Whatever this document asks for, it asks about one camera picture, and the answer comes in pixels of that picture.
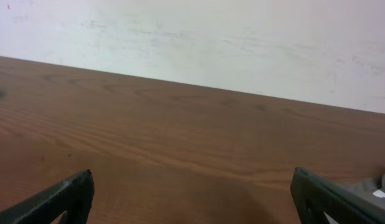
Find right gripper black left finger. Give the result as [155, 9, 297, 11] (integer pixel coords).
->
[0, 169, 95, 224]

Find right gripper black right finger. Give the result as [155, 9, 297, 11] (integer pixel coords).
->
[290, 167, 385, 224]

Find grey shorts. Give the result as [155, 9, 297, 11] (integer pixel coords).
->
[342, 173, 385, 210]

